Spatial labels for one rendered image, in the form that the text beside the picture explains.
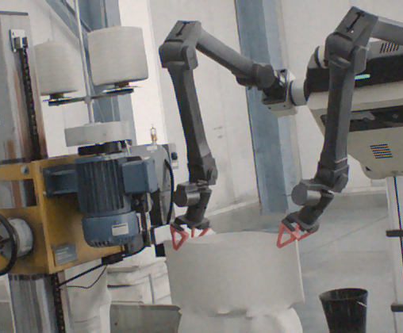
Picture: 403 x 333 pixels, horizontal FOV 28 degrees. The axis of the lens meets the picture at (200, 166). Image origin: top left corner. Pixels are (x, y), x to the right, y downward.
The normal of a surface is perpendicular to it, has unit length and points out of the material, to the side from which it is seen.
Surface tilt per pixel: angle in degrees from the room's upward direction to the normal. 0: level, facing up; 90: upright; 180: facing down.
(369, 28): 119
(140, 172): 90
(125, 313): 90
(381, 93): 40
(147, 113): 90
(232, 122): 90
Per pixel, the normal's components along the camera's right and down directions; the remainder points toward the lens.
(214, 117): 0.83, -0.07
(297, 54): -0.55, 0.11
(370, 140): -0.34, 0.72
